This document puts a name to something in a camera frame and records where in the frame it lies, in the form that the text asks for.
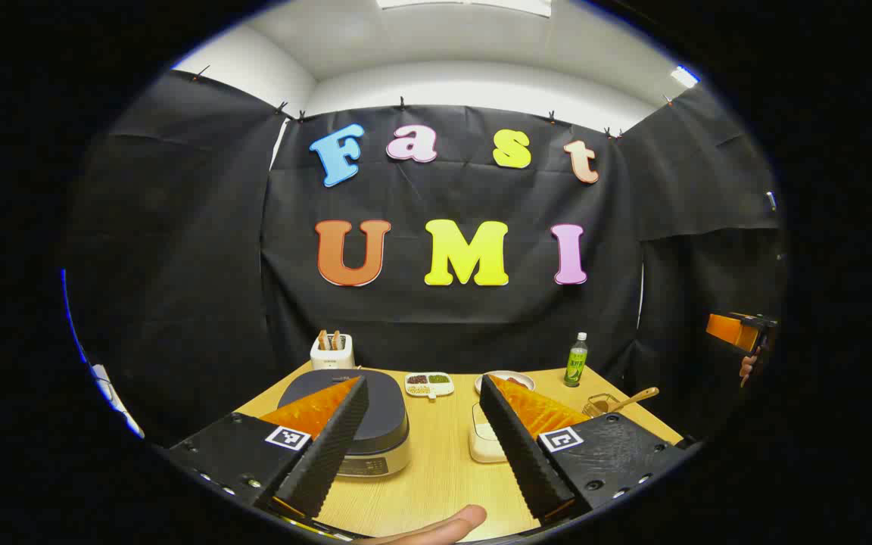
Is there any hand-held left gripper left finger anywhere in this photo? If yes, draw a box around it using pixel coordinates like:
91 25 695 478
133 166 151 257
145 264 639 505
167 376 370 523

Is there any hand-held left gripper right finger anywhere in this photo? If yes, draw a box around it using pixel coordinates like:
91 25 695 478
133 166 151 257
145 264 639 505
479 374 698 523

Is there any clear box of rice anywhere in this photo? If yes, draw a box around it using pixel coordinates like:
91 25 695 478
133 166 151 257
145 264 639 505
469 401 509 464

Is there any dark lid silver rice cooker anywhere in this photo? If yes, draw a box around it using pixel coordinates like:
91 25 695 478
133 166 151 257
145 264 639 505
277 369 411 479

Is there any wooden spoon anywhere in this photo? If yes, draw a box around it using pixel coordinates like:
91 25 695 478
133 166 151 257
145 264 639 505
606 387 660 415

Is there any white round plate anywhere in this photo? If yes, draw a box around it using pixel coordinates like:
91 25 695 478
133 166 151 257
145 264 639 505
474 370 536 396

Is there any white toaster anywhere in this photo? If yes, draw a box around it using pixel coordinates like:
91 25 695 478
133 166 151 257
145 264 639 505
310 333 356 371

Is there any green tea bottle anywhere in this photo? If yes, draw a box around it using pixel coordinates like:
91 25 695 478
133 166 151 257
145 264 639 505
564 332 589 388

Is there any white divided bean dish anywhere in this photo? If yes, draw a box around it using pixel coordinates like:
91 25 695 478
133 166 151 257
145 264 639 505
404 372 455 400

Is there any black backdrop cloth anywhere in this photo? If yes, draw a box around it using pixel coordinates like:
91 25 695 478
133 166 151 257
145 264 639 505
65 68 789 447

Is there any large ceiling light panel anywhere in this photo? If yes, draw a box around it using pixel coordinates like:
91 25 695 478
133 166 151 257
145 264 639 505
375 0 552 17

